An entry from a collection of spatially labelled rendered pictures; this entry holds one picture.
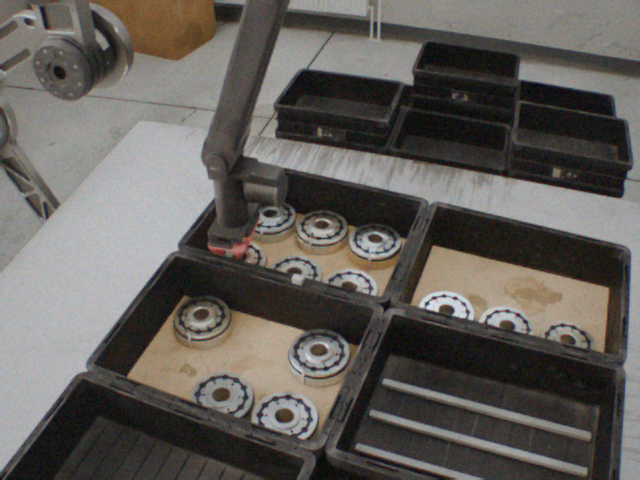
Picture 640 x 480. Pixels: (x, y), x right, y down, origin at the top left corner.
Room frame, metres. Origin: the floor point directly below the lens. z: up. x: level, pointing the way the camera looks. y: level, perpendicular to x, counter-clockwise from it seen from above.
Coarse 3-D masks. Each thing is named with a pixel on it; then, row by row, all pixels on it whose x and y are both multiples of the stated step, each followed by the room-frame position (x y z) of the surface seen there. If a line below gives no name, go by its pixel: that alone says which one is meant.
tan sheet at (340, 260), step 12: (300, 216) 1.12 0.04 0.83; (348, 228) 1.08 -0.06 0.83; (252, 240) 1.04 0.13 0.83; (288, 240) 1.04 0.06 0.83; (276, 252) 1.01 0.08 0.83; (288, 252) 1.01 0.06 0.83; (300, 252) 1.00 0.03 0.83; (336, 252) 1.00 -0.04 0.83; (324, 264) 0.97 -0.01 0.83; (336, 264) 0.97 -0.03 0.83; (348, 264) 0.97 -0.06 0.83; (324, 276) 0.94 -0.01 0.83; (372, 276) 0.93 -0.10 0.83; (384, 276) 0.93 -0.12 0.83; (384, 288) 0.90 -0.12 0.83
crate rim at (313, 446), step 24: (168, 264) 0.87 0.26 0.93; (216, 264) 0.87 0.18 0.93; (144, 288) 0.81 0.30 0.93; (288, 288) 0.81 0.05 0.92; (312, 288) 0.80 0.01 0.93; (96, 360) 0.65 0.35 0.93; (360, 360) 0.65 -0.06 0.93; (144, 384) 0.60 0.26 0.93; (192, 408) 0.56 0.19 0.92; (336, 408) 0.56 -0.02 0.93; (264, 432) 0.52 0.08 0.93
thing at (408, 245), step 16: (304, 176) 1.12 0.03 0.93; (320, 176) 1.12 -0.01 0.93; (368, 192) 1.07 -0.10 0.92; (384, 192) 1.07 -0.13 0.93; (208, 208) 1.02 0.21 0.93; (192, 224) 0.98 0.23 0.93; (416, 224) 0.98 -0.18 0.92; (208, 256) 0.89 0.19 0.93; (224, 256) 0.89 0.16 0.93; (400, 256) 0.88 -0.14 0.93; (272, 272) 0.84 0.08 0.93; (288, 272) 0.84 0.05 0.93; (400, 272) 0.84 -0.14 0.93; (320, 288) 0.80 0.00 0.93; (336, 288) 0.80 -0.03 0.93; (384, 304) 0.77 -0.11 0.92
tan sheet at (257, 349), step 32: (256, 320) 0.82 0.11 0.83; (160, 352) 0.75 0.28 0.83; (192, 352) 0.75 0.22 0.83; (224, 352) 0.75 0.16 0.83; (256, 352) 0.75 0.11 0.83; (352, 352) 0.75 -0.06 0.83; (160, 384) 0.68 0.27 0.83; (192, 384) 0.68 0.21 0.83; (256, 384) 0.68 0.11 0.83; (288, 384) 0.68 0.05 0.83; (320, 416) 0.61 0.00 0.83
